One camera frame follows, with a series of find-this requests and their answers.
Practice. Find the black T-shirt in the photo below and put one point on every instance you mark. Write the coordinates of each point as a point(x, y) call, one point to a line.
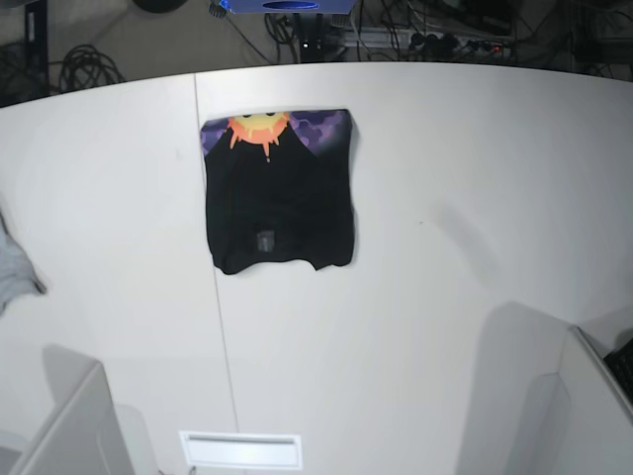
point(278, 189)

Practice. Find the blue box at top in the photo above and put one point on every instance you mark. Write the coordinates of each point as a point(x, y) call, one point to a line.
point(288, 6)

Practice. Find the grey cloth at left edge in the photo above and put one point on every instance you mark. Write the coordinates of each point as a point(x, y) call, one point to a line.
point(18, 274)

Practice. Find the black keyboard at right edge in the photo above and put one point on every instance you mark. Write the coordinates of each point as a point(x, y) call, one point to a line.
point(620, 364)

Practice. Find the black panel at left top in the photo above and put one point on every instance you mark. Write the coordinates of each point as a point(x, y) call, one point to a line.
point(36, 35)

